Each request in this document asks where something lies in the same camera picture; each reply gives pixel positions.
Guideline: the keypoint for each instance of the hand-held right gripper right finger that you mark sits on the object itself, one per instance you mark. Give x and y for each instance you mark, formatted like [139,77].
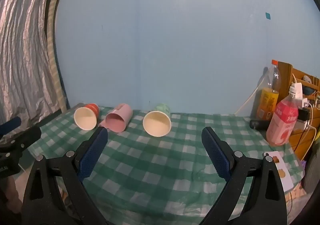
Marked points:
[218,156]

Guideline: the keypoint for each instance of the white charger plug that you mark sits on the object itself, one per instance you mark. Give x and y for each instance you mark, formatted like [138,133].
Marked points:
[299,91]

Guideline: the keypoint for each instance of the green paper cup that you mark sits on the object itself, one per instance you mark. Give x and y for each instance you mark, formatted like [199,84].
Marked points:
[157,123]

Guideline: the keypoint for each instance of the pink drink bottle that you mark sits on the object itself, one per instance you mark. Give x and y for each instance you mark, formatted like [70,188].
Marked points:
[282,125]

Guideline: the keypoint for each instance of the red paper cup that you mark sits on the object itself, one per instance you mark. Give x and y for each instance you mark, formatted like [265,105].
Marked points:
[85,118]

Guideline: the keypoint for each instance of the dark grey bag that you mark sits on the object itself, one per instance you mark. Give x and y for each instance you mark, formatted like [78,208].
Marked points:
[312,170]

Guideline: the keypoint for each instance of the black power adapter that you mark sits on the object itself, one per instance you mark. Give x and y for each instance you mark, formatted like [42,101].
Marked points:
[303,113]

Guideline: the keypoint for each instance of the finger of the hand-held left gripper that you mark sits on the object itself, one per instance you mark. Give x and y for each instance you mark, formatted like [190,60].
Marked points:
[26,137]
[10,123]

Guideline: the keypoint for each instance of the person's left forearm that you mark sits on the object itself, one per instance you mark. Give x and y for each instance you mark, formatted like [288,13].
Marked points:
[11,196]

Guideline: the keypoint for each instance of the green checked tablecloth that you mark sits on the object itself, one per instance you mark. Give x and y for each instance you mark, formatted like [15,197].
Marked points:
[155,177]

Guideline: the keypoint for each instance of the orange drink bottle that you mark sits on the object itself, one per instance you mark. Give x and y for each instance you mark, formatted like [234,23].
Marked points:
[268,100]

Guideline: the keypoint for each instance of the white card with brown patches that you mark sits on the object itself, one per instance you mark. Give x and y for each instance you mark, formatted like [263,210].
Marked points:
[285,177]

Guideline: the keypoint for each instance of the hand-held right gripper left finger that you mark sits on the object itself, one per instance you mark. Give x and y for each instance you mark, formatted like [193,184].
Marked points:
[92,156]

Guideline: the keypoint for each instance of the pink plastic cup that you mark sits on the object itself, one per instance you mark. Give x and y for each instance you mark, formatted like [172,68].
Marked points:
[117,118]

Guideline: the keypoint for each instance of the wooden shelf unit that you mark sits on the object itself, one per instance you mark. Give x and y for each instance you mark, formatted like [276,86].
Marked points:
[303,137]

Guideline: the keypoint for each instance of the teal wall sticker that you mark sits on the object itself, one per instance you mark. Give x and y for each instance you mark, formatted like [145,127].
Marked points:
[268,16]

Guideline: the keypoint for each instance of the grey shiny curtain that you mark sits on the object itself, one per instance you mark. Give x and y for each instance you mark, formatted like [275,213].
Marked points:
[25,52]

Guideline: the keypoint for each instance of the black cylindrical object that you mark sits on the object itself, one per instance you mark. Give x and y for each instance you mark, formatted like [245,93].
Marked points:
[258,124]

